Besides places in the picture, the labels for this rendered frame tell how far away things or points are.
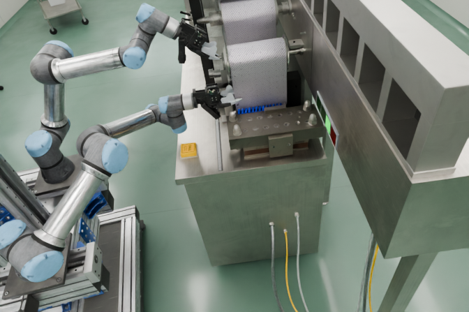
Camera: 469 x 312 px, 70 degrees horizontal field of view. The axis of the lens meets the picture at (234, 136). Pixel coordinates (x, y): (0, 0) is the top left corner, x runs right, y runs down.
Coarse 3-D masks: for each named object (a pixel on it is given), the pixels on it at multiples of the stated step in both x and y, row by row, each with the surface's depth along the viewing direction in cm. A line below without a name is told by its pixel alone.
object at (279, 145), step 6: (270, 138) 140; (276, 138) 139; (282, 138) 140; (288, 138) 140; (270, 144) 142; (276, 144) 142; (282, 144) 142; (288, 144) 142; (270, 150) 144; (276, 150) 144; (282, 150) 144; (288, 150) 145; (270, 156) 146; (276, 156) 147
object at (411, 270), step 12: (324, 132) 192; (324, 144) 196; (324, 192) 224; (324, 204) 231; (408, 264) 108; (420, 264) 104; (396, 276) 119; (408, 276) 110; (420, 276) 110; (396, 288) 120; (408, 288) 116; (384, 300) 134; (396, 300) 122; (408, 300) 123
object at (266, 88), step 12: (264, 72) 143; (276, 72) 143; (240, 84) 146; (252, 84) 147; (264, 84) 147; (276, 84) 148; (240, 96) 150; (252, 96) 151; (264, 96) 151; (276, 96) 152; (240, 108) 155
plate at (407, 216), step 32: (288, 32) 171; (320, 32) 114; (320, 64) 118; (352, 96) 91; (352, 128) 94; (352, 160) 98; (384, 160) 76; (384, 192) 79; (416, 192) 67; (448, 192) 68; (384, 224) 82; (416, 224) 75; (448, 224) 76; (384, 256) 84
